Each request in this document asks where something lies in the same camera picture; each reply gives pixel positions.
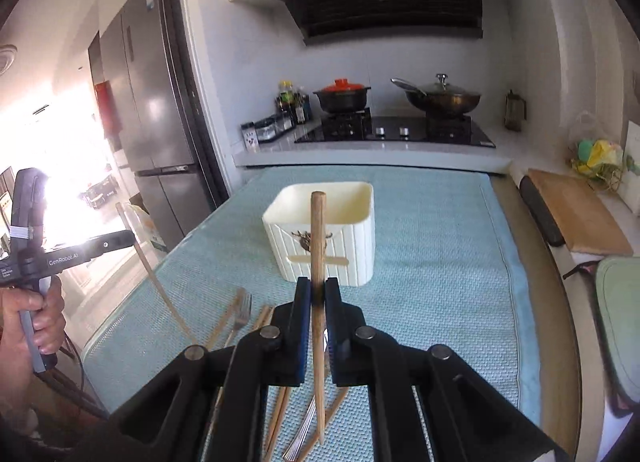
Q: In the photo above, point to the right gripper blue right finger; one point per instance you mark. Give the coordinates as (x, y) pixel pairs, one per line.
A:
(364, 356)

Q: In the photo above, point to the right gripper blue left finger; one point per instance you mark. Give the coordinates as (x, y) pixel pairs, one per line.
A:
(274, 356)

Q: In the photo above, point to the silver fork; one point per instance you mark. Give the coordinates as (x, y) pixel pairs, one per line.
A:
(241, 316)

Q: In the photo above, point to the silver spoon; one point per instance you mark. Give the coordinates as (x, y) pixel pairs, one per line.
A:
(302, 432)

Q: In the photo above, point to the person's left hand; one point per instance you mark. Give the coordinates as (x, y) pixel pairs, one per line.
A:
(28, 320)

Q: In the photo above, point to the light blue woven table mat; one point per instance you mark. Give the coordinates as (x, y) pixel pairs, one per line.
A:
(428, 257)

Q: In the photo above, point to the cardboard box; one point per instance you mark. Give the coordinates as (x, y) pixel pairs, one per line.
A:
(143, 227)

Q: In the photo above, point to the red hanging cloth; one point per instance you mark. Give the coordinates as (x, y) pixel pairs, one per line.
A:
(107, 109)

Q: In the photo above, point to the grey steel refrigerator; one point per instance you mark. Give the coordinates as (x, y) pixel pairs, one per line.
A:
(149, 120)

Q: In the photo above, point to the spice jar rack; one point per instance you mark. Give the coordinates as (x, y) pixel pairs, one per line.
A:
(266, 130)

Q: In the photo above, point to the black gas stove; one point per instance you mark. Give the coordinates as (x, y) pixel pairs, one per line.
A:
(363, 126)

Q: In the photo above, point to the sauce bottles group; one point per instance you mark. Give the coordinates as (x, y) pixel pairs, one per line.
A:
(294, 102)

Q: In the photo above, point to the black pot with red lid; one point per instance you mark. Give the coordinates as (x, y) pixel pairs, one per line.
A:
(343, 97)

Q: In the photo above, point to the wooden cutting board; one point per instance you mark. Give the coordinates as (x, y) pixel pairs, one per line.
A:
(568, 212)

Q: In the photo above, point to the dark wok with glass lid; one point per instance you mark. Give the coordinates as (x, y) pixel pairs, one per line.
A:
(439, 98)

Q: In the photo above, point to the green cutting board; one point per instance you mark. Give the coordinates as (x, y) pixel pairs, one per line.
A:
(617, 292)

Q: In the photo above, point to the glass french press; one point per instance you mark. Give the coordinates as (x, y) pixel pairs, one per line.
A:
(514, 112)

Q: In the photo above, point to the bag of colourful sponges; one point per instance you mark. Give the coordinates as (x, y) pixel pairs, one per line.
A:
(592, 154)

